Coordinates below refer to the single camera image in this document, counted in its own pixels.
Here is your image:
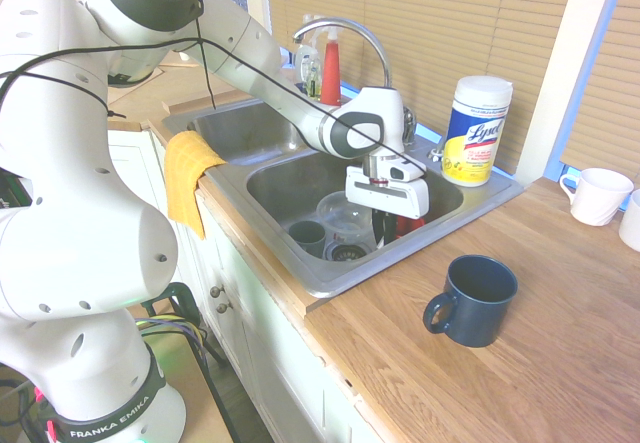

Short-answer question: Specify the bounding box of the red bottle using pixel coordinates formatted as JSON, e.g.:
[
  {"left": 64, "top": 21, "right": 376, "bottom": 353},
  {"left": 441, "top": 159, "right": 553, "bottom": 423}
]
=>
[{"left": 319, "top": 30, "right": 344, "bottom": 107}]

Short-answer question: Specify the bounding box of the yellow dish cloth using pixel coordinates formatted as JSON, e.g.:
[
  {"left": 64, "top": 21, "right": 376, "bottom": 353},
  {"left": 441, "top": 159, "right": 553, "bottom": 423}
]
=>
[{"left": 163, "top": 130, "right": 227, "bottom": 241}]

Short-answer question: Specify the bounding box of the tan window blind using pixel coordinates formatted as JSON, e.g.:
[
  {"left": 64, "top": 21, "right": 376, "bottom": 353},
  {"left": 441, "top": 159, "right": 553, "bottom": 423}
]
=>
[
  {"left": 559, "top": 0, "right": 640, "bottom": 185},
  {"left": 263, "top": 0, "right": 581, "bottom": 175}
]

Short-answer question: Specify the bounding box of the white mug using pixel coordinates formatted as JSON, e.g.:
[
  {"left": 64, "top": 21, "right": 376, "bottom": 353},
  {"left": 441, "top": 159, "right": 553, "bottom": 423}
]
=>
[
  {"left": 558, "top": 167, "right": 635, "bottom": 227},
  {"left": 618, "top": 195, "right": 640, "bottom": 253}
]

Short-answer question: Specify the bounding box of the red cup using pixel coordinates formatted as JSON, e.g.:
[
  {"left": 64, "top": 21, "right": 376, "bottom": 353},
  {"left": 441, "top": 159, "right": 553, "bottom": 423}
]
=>
[{"left": 392, "top": 215, "right": 427, "bottom": 241}]

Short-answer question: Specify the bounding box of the yellow and purple cable bundle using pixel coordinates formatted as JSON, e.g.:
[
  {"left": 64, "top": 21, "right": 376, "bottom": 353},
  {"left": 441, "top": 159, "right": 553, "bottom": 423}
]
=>
[{"left": 133, "top": 312, "right": 212, "bottom": 367}]

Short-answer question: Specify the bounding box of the stainless steel double sink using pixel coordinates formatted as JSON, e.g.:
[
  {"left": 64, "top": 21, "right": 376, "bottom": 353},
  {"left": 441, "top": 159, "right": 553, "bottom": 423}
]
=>
[{"left": 162, "top": 90, "right": 525, "bottom": 299}]

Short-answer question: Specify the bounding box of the dark blue mug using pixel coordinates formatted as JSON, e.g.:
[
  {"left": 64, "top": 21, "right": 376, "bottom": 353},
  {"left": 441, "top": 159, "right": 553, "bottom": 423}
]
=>
[{"left": 422, "top": 253, "right": 519, "bottom": 348}]

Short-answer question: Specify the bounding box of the green clamp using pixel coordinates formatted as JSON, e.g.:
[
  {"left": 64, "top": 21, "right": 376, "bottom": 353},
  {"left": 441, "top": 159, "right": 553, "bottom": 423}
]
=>
[{"left": 139, "top": 281, "right": 202, "bottom": 325}]

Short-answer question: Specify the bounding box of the white kitchen cabinet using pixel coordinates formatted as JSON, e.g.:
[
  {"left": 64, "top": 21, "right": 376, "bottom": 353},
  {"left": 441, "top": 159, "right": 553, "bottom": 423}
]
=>
[{"left": 106, "top": 125, "right": 384, "bottom": 443}]

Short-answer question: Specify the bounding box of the grey cup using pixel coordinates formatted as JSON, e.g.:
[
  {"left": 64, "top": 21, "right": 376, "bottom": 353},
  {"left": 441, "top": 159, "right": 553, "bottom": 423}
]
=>
[{"left": 287, "top": 220, "right": 327, "bottom": 257}]

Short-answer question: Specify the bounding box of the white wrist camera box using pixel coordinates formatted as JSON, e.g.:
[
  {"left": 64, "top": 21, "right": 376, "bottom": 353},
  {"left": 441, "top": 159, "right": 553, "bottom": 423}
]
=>
[{"left": 383, "top": 160, "right": 428, "bottom": 184}]

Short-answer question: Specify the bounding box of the clear plastic container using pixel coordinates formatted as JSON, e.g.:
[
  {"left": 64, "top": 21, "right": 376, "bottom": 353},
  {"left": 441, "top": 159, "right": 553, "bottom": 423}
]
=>
[{"left": 315, "top": 190, "right": 377, "bottom": 252}]

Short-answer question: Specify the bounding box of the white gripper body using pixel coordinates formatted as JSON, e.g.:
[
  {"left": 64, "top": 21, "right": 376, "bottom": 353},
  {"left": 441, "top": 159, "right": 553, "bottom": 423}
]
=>
[{"left": 343, "top": 164, "right": 431, "bottom": 221}]

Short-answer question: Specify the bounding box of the metal sink drain strainer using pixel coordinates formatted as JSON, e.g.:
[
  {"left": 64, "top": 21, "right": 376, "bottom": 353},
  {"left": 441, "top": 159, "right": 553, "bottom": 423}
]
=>
[{"left": 324, "top": 242, "right": 374, "bottom": 263}]

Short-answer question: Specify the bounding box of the chrome gooseneck faucet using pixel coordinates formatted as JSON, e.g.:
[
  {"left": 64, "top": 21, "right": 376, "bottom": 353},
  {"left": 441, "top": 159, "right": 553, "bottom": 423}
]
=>
[{"left": 291, "top": 16, "right": 419, "bottom": 147}]

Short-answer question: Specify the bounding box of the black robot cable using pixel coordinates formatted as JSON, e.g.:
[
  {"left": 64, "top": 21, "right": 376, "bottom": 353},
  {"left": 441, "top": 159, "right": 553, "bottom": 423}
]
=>
[{"left": 0, "top": 36, "right": 427, "bottom": 177}]

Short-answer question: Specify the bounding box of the Lysol wipes canister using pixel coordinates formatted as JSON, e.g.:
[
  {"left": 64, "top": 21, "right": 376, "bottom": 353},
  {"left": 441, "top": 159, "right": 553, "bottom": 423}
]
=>
[{"left": 439, "top": 75, "right": 515, "bottom": 188}]

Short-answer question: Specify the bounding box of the clear soap bottle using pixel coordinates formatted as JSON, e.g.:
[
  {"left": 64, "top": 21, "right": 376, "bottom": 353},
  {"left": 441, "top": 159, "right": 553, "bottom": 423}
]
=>
[{"left": 293, "top": 12, "right": 324, "bottom": 100}]

